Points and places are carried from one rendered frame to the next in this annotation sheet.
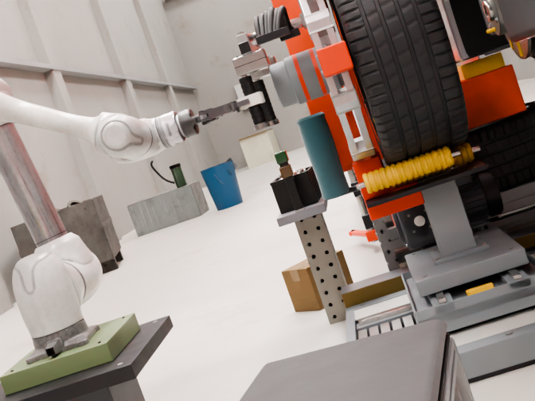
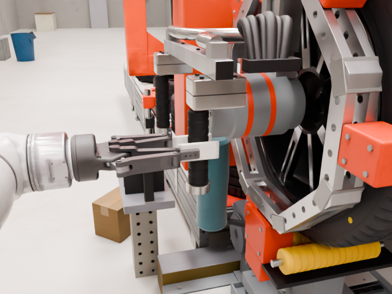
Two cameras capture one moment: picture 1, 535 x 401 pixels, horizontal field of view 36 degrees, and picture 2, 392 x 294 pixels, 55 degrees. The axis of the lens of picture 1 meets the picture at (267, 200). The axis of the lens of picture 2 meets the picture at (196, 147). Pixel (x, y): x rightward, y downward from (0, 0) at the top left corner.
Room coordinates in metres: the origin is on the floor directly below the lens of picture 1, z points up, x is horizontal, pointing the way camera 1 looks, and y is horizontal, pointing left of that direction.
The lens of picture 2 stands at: (1.68, 0.18, 1.06)
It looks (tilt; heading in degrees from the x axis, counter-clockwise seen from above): 21 degrees down; 338
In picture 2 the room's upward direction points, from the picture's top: straight up
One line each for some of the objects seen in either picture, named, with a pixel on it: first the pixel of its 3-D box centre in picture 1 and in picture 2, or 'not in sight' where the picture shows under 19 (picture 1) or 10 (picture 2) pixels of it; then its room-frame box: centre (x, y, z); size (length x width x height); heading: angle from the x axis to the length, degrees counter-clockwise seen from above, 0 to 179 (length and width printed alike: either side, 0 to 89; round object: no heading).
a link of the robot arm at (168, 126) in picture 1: (172, 129); (53, 160); (2.26, 0.18, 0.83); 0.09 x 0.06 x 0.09; 173
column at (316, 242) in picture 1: (324, 263); (143, 226); (2.98, -0.12, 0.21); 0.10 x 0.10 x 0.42; 83
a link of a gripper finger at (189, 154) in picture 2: (240, 103); (185, 156); (2.20, -0.02, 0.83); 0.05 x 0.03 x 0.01; 83
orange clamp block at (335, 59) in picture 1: (334, 60); (377, 152); (2.06, -0.27, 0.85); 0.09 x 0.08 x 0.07; 173
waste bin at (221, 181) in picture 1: (224, 183); (25, 45); (10.26, 0.44, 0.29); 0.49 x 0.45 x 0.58; 85
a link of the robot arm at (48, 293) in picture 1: (45, 290); not in sight; (2.33, 0.68, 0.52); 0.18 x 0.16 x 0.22; 169
